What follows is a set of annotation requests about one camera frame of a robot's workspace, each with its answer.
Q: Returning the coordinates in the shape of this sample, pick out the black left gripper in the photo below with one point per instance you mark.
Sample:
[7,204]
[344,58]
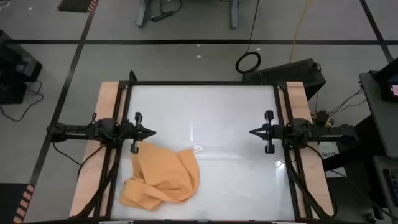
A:
[136,132]

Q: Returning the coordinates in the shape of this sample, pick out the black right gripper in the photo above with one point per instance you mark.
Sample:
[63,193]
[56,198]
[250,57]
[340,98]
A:
[270,132]

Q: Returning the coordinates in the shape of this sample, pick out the orange towel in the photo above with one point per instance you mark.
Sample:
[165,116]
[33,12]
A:
[161,174]

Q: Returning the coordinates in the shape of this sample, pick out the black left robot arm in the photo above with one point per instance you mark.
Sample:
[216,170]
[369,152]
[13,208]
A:
[77,130]

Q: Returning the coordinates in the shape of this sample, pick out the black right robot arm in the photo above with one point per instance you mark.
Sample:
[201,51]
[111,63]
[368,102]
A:
[326,133]

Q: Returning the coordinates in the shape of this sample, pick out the black yellow connector box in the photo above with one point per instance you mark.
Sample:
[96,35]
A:
[321,117]

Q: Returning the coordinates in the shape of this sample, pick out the black computer tower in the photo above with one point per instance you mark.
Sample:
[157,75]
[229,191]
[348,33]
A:
[295,74]

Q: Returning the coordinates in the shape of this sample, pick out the white paper sheet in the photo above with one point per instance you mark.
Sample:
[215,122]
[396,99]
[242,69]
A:
[329,152]

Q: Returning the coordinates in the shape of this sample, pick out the black desk base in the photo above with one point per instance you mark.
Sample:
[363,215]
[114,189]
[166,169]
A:
[357,155]

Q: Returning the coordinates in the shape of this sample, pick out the black power strip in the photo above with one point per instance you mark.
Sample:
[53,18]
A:
[161,16]

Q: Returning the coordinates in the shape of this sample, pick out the grey desk leg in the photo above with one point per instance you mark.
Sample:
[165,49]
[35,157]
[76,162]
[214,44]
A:
[143,14]
[234,15]

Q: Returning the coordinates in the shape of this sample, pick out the grey desk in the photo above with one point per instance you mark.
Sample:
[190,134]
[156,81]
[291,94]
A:
[379,124]

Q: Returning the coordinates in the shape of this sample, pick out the black monitor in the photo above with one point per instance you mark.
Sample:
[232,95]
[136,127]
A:
[387,81]

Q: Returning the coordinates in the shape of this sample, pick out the black caster wheel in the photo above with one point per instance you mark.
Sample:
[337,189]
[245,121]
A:
[370,216]

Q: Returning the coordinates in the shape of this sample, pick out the black laptop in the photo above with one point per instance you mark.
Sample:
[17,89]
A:
[392,186]

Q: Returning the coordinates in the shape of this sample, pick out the black equipment stack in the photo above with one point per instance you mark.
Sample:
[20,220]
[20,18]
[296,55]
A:
[15,68]

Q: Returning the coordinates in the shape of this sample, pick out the black orange striped mat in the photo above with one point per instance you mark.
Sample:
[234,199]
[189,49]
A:
[74,5]
[12,202]

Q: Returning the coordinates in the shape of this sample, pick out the black metal table frame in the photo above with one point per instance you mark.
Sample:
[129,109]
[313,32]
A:
[202,83]

